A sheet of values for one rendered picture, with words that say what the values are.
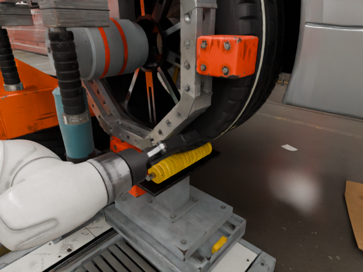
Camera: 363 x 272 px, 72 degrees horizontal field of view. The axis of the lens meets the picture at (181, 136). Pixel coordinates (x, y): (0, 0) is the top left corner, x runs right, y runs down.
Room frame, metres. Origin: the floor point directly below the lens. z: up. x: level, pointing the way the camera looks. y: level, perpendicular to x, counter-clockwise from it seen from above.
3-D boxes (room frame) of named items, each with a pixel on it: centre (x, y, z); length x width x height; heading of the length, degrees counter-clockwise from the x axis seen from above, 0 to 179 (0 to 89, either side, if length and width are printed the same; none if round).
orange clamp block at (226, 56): (0.49, -0.08, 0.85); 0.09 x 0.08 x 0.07; 48
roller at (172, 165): (0.69, 0.00, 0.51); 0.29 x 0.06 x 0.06; 138
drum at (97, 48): (0.65, 0.20, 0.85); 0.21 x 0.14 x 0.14; 138
